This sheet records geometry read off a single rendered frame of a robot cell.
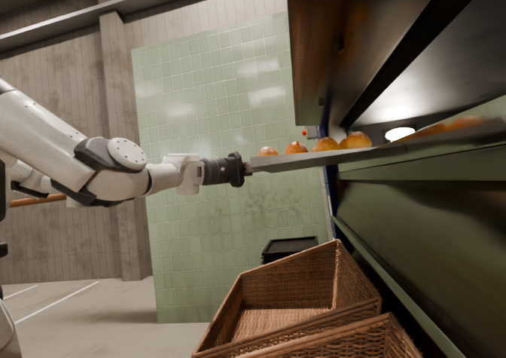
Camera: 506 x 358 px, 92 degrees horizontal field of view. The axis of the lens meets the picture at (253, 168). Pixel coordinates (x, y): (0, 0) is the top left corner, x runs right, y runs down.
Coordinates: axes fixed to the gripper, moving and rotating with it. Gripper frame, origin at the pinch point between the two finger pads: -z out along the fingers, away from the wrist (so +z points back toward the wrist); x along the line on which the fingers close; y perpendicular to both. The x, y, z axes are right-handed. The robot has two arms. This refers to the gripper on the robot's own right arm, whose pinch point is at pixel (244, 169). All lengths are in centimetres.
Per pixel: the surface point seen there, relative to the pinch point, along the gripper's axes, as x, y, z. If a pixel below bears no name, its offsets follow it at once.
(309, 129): -28, -23, -89
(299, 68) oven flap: -18.9, 36.2, 12.8
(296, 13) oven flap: -19, 47, 29
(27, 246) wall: 58, -506, 40
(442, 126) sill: 3, 61, 26
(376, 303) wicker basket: 36, 42, 4
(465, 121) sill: 3, 63, 29
